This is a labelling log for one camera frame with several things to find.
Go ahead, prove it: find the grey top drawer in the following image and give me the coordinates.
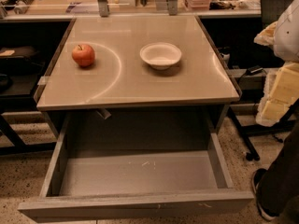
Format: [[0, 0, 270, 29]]
[[19, 109, 252, 223]]

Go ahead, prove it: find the yellow foam padded robot base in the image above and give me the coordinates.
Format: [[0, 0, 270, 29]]
[[255, 62, 299, 127]]

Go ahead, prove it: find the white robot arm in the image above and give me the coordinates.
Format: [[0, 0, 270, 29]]
[[254, 0, 299, 63]]

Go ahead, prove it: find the grey cabinet with tan top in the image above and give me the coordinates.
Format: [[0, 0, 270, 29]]
[[33, 14, 243, 138]]

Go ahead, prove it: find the white paper bowl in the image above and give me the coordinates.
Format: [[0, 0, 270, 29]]
[[139, 42, 182, 70]]

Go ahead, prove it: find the red apple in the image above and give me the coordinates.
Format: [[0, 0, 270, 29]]
[[72, 44, 95, 67]]

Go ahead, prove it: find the black power adapter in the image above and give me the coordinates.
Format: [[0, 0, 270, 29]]
[[246, 65, 263, 76]]

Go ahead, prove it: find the black and white sneaker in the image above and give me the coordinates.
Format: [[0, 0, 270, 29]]
[[251, 168, 278, 221]]

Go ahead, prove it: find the person's dark trouser leg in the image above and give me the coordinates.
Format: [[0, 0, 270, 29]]
[[261, 128, 299, 215]]

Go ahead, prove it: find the black table leg frame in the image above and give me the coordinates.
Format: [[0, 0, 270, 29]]
[[227, 101, 299, 161]]

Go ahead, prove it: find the black left table frame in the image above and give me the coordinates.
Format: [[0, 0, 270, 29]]
[[0, 111, 56, 156]]

